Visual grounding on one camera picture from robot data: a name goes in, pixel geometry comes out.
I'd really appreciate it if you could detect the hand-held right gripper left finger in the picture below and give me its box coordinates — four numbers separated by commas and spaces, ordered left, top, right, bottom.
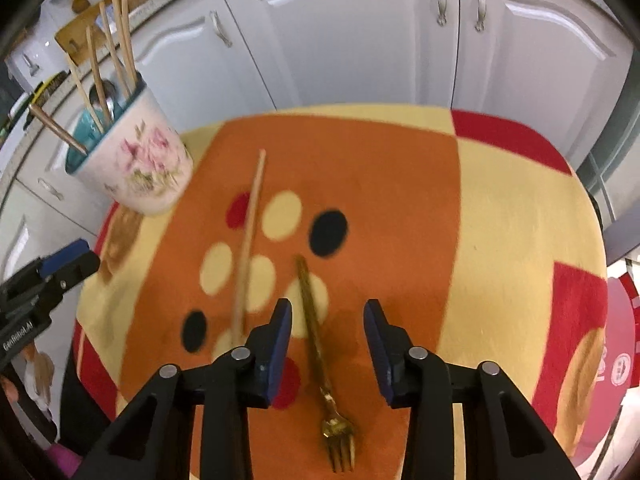
72, 297, 293, 480

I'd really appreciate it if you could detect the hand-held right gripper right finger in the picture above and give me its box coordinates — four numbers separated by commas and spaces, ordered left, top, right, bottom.
363, 299, 581, 480

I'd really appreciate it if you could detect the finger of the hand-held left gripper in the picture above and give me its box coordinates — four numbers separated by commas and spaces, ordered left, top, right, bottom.
47, 250, 102, 295
39, 239, 91, 277

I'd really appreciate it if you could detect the gold metal fork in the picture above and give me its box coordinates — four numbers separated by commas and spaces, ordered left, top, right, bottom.
295, 255, 357, 473

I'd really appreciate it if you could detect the floral white cup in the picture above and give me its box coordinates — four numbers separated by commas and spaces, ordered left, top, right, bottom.
64, 71, 194, 217

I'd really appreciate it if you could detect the light wooden chopstick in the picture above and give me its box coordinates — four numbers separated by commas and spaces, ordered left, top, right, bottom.
98, 1, 132, 97
86, 25, 112, 125
121, 0, 138, 86
65, 55, 105, 135
231, 149, 267, 346
110, 0, 137, 88

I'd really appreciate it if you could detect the dark brown chopstick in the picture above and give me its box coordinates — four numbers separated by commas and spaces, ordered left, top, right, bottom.
27, 104, 88, 155

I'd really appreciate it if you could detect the silver metal spoon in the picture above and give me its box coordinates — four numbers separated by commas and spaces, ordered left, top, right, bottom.
89, 80, 119, 122

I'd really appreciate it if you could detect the orange yellow printed blanket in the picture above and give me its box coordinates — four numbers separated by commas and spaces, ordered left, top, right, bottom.
72, 104, 608, 480

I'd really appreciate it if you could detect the white cabinet door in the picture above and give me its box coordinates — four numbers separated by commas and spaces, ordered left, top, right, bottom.
457, 0, 637, 173
131, 0, 278, 137
215, 0, 462, 113

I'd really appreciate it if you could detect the wooden cutting board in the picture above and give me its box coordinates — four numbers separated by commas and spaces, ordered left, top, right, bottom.
54, 6, 151, 55

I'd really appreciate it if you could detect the metal drawer handle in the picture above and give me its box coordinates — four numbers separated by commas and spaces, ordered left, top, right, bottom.
37, 177, 65, 202

